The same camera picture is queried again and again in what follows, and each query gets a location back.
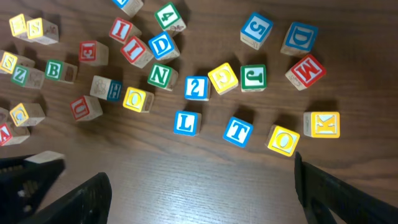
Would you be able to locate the blue 2 block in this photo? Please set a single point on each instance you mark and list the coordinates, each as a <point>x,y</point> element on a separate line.
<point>197,88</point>

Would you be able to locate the blue D block centre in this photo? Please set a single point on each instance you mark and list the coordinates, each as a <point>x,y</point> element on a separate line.
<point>164,47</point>

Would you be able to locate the yellow W block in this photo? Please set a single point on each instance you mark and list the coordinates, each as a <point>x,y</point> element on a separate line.
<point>19,28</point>

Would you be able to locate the blue d block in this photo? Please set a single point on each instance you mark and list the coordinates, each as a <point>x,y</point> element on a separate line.
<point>164,47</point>
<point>299,39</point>

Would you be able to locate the yellow K block right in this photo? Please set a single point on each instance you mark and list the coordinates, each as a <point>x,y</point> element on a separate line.
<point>321,124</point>

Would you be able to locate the green 4 block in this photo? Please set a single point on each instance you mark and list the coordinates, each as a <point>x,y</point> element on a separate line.
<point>170,19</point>

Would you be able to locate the yellow O block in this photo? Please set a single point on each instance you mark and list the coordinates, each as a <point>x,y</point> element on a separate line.
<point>282,140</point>
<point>138,100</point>

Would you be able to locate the blue H block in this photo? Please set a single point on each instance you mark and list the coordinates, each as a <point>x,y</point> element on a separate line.
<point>105,88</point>

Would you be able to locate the yellow s block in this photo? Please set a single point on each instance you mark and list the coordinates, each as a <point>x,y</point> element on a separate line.
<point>42,31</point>
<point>9,61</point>

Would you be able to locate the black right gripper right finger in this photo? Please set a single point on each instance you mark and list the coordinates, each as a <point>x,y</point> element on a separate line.
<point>321,194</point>

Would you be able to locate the red E block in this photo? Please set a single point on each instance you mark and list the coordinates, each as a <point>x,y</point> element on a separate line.
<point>93,53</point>

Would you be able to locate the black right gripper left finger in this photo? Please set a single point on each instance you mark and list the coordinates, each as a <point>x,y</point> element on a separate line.
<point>89,203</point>

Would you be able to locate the blue D block right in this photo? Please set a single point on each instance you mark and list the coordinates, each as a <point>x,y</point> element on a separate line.
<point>299,39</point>

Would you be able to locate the blue T block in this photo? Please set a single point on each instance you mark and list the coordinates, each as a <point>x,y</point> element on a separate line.
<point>238,132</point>

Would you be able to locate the yellow C block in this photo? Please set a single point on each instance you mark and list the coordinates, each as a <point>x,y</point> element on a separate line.
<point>27,114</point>

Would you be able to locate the yellow S block top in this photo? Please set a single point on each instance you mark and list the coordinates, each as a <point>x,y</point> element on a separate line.
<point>42,31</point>

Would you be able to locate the blue L block top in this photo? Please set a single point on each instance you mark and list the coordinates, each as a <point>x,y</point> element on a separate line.
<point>130,7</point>

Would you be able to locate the blue 5 block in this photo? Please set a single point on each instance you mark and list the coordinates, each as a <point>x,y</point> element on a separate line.
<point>256,30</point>

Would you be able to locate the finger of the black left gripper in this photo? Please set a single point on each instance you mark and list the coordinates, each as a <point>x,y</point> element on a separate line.
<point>24,185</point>

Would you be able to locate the red I block upper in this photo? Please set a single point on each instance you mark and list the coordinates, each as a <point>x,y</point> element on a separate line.
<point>122,30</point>

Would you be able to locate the green Z block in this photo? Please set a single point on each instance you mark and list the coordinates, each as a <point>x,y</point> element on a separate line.
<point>28,77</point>

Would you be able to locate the red A block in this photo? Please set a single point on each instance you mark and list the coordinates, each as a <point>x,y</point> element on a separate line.
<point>11,134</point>

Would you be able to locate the yellow G block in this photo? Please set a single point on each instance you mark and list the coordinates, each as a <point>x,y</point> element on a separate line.
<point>223,78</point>

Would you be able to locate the green J block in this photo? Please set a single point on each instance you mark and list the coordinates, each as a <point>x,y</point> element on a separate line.
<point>253,78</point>

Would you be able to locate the red I block lower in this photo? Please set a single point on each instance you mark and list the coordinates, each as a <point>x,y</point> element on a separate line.
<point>136,52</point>

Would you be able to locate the green N block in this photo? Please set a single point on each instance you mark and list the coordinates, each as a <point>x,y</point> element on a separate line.
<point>163,77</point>

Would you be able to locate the red M block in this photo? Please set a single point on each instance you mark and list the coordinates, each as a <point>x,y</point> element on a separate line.
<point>305,72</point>

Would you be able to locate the red U block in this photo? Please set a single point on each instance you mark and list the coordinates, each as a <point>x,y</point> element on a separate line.
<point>86,108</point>

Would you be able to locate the red i block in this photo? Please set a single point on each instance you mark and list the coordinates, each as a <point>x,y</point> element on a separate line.
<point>122,30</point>
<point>136,52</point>

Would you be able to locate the yellow S block lower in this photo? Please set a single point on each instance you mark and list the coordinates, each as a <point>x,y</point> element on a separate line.
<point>9,61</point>

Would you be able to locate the blue l block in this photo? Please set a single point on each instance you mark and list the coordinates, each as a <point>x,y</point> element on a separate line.
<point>187,123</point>
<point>130,7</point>

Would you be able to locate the green B block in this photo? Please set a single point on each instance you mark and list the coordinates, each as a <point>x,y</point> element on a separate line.
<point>61,71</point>

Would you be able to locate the blue L block lower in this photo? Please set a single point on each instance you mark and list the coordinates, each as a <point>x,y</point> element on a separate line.
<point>187,123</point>

